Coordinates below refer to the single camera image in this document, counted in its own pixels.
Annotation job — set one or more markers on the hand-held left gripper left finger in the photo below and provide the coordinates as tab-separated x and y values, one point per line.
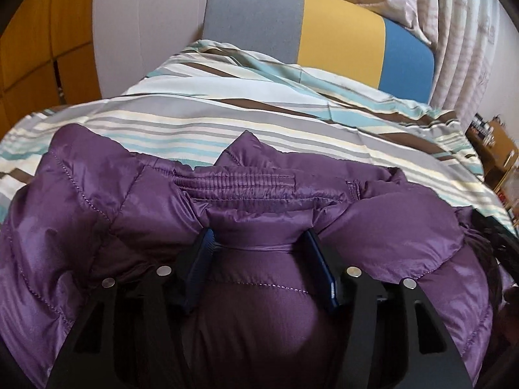
202	259

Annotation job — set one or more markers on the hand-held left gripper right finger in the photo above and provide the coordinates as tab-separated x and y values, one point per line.
321	267

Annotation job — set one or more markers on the purple quilted jacket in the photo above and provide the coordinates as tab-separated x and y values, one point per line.
259	219

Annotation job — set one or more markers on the wooden bedside table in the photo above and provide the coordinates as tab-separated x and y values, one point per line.
500	158

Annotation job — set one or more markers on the striped bed sheet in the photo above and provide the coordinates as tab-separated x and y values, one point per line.
259	113

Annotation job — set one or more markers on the white patterned curtain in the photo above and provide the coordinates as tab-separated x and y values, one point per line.
458	28

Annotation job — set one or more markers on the grey yellow blue headboard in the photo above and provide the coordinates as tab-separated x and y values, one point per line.
336	36

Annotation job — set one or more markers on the wooden wardrobe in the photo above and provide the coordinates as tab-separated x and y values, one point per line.
44	36

